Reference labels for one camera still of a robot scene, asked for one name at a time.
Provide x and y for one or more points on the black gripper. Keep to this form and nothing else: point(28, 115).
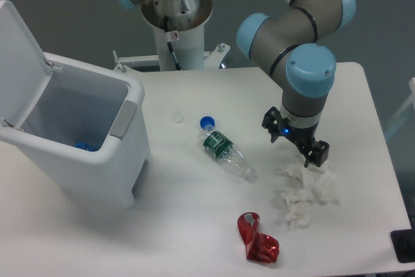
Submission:
point(299, 131)

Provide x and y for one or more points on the white trash can lid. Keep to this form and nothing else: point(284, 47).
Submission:
point(24, 70)

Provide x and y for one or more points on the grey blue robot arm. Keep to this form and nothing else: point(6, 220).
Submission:
point(285, 49)

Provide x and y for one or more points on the blue bottle cap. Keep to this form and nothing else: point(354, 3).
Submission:
point(207, 120)

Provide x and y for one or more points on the crushed red can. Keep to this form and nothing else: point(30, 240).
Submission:
point(259, 247)

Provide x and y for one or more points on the white trash can body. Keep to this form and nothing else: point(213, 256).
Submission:
point(94, 105)

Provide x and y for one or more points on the blue cap inside bin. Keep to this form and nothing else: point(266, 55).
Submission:
point(84, 146)

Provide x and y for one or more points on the crumpled white tissue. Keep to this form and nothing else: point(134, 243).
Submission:
point(311, 185)

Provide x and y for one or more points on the clear plastic bottle green label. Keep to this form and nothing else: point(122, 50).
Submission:
point(227, 154)

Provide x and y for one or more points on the black device at edge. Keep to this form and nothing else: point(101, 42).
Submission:
point(403, 243)

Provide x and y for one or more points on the white frame at right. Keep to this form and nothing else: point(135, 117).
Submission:
point(402, 114)

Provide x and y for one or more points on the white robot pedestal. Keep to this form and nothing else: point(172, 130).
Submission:
point(178, 27)

